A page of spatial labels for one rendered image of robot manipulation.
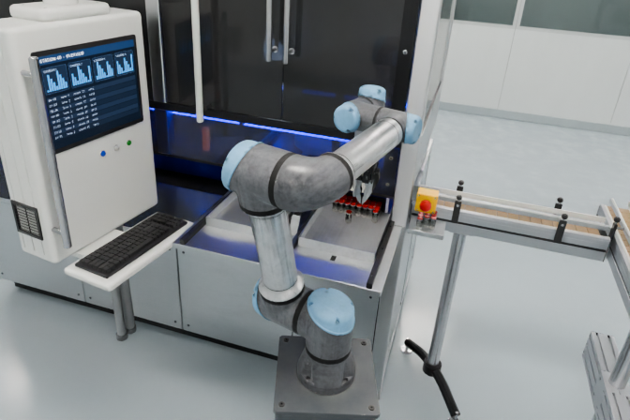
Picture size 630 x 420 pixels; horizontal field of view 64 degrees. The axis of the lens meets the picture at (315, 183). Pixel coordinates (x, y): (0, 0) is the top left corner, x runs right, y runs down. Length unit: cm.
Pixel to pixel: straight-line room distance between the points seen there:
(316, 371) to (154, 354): 141
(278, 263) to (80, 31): 96
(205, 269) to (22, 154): 94
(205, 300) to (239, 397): 44
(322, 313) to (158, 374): 142
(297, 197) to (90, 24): 102
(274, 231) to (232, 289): 120
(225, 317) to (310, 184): 152
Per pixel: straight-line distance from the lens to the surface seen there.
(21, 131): 169
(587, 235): 200
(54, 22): 170
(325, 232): 178
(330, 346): 127
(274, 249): 115
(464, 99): 644
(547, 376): 280
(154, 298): 257
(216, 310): 241
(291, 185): 96
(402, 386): 251
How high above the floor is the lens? 181
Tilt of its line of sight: 26 degrees down
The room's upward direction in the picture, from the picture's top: 4 degrees clockwise
